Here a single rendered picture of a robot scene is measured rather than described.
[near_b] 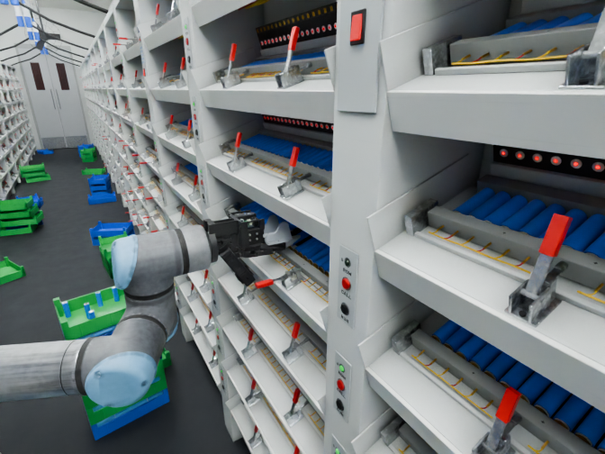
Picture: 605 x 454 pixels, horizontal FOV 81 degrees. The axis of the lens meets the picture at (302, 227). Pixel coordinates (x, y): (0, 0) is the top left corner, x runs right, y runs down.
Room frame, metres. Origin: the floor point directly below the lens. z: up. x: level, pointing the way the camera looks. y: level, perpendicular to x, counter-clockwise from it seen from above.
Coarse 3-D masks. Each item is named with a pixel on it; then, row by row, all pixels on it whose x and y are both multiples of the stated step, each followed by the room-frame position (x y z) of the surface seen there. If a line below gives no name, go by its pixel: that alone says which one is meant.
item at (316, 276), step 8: (232, 208) 1.02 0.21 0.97; (288, 256) 0.70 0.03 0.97; (296, 256) 0.69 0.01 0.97; (296, 264) 0.67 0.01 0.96; (304, 264) 0.66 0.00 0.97; (304, 272) 0.65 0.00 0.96; (312, 272) 0.62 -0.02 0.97; (320, 272) 0.62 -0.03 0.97; (312, 280) 0.62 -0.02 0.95; (320, 280) 0.59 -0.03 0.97; (328, 280) 0.59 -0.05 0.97; (320, 288) 0.59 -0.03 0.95; (328, 288) 0.57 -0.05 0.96; (320, 296) 0.57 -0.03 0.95
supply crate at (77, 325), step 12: (108, 288) 1.29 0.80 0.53; (72, 300) 1.20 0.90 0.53; (84, 300) 1.23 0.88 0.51; (96, 300) 1.25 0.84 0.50; (108, 300) 1.27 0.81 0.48; (120, 300) 1.27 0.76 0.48; (60, 312) 1.16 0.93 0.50; (72, 312) 1.19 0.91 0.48; (84, 312) 1.19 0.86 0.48; (96, 312) 1.19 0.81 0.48; (108, 312) 1.19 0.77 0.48; (120, 312) 1.13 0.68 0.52; (60, 324) 1.07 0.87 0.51; (72, 324) 1.11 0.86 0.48; (84, 324) 1.05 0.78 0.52; (96, 324) 1.08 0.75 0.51; (108, 324) 1.10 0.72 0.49; (72, 336) 1.03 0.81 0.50
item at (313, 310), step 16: (208, 208) 1.00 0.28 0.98; (224, 208) 1.03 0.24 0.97; (272, 256) 0.76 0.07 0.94; (256, 272) 0.77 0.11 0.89; (272, 272) 0.69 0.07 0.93; (272, 288) 0.69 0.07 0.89; (304, 288) 0.62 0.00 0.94; (288, 304) 0.63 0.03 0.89; (304, 304) 0.57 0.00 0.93; (320, 304) 0.56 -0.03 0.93; (304, 320) 0.58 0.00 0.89; (320, 320) 0.52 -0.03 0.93; (320, 336) 0.53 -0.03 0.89
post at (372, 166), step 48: (384, 0) 0.42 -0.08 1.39; (432, 0) 0.44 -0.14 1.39; (336, 48) 0.49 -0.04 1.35; (336, 96) 0.49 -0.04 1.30; (384, 96) 0.41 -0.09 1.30; (336, 144) 0.49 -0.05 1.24; (384, 144) 0.42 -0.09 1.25; (432, 144) 0.46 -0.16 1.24; (480, 144) 0.51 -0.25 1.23; (336, 192) 0.48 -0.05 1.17; (384, 192) 0.42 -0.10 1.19; (336, 240) 0.48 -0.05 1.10; (336, 288) 0.48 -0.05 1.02; (384, 288) 0.43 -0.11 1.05; (336, 336) 0.47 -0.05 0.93; (336, 432) 0.46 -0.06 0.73
